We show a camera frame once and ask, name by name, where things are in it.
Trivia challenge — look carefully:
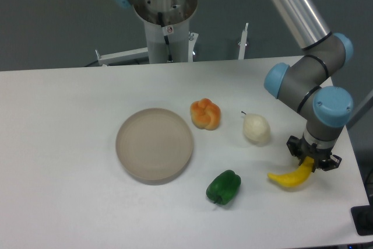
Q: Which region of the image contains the grey diagonal frame bar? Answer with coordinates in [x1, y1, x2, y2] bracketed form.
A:
[346, 90, 373, 129]

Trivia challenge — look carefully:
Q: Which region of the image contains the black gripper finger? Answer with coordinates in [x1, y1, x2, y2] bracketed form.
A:
[312, 155, 342, 172]
[286, 136, 306, 165]

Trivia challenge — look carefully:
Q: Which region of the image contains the orange bread roll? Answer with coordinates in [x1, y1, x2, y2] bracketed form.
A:
[189, 98, 221, 131]

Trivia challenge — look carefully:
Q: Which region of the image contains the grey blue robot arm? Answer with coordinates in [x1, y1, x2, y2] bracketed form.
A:
[114, 0, 353, 171]

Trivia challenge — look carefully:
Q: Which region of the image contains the white metal frame bracket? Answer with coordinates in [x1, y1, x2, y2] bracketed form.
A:
[95, 47, 148, 65]

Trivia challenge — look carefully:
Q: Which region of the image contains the yellow banana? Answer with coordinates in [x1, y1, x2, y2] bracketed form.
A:
[267, 157, 314, 188]

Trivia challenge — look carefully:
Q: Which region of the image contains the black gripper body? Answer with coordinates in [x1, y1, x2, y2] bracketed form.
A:
[297, 139, 332, 162]

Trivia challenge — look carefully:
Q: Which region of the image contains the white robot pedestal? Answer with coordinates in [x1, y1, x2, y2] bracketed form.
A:
[135, 0, 198, 64]

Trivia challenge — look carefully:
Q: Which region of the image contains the green bell pepper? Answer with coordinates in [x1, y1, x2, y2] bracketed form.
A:
[206, 170, 241, 205]

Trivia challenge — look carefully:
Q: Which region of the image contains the white upright metal bracket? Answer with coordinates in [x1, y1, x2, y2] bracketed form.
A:
[238, 22, 249, 60]

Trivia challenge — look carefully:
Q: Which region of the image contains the black device at table edge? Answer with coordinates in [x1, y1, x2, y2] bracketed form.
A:
[351, 205, 372, 236]

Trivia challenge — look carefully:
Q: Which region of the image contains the black cable on pedestal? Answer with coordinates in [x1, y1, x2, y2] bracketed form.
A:
[157, 12, 174, 63]

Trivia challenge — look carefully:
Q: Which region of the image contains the white pear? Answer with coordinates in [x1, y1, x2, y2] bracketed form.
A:
[242, 111, 270, 143]

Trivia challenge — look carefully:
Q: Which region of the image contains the beige round plate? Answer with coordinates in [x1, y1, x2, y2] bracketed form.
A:
[115, 108, 194, 185]

